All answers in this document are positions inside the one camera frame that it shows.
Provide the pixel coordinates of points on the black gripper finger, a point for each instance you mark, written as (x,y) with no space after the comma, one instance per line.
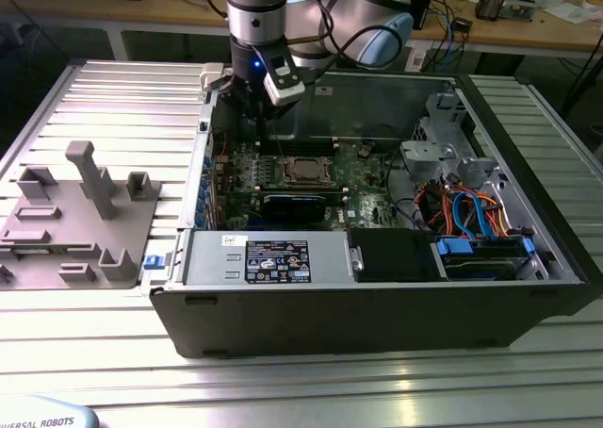
(278,110)
(238,95)

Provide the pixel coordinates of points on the silver Intel CPU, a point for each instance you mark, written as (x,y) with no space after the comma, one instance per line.
(306,169)

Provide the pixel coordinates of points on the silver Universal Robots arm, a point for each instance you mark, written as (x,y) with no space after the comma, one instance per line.
(339,13)

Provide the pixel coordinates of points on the finned CPU cooler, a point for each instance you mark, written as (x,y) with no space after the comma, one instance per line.
(489,6)

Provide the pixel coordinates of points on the RAM stick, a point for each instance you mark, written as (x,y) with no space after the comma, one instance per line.
(301,191)

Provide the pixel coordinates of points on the round coin battery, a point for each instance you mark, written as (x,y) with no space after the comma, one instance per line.
(363,151)

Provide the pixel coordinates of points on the wooden desk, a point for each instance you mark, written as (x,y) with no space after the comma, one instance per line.
(141,13)

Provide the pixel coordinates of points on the green motherboard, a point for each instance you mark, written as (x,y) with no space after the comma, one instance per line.
(365,190)

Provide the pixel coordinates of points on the white label sheet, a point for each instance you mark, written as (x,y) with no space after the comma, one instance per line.
(417,58)

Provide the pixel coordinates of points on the grey metal drive cage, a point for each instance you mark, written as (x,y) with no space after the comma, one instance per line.
(431,150)

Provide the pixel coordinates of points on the silver power supply unit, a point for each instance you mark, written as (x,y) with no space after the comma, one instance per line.
(207,258)

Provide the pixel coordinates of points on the blue case latch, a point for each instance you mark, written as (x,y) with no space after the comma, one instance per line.
(151,262)

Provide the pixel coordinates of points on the small black adapter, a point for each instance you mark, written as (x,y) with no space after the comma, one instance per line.
(462,25)

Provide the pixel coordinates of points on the black open PC case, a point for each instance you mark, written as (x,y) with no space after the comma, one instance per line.
(330,319)

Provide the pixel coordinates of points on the hard disk in blue carrier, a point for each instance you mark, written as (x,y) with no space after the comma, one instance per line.
(454,249)

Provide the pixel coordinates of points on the grey parts rack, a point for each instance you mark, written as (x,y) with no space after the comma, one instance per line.
(70,249)

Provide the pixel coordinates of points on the grey electronic module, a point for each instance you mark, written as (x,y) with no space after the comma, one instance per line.
(518,6)

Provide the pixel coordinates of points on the white paper sheets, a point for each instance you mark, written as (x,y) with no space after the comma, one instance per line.
(572,12)

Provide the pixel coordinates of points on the pale blue teach pendant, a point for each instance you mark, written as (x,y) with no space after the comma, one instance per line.
(42,416)

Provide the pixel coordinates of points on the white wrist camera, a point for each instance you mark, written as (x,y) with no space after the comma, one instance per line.
(282,93)

